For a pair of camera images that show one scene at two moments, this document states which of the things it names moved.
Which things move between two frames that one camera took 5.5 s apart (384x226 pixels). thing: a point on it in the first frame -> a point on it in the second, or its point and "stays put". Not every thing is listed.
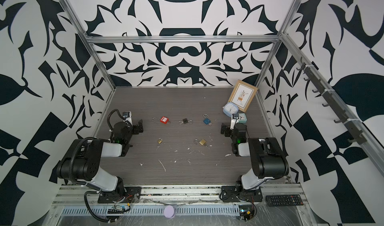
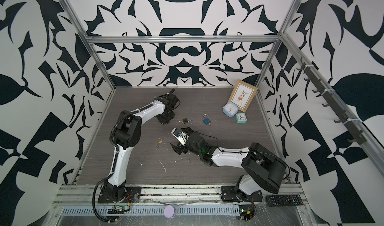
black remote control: (286, 200) stays put
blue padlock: (206, 120) stays put
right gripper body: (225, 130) -> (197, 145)
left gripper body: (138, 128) -> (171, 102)
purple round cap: (169, 211) stays put
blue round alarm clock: (229, 108) stays put
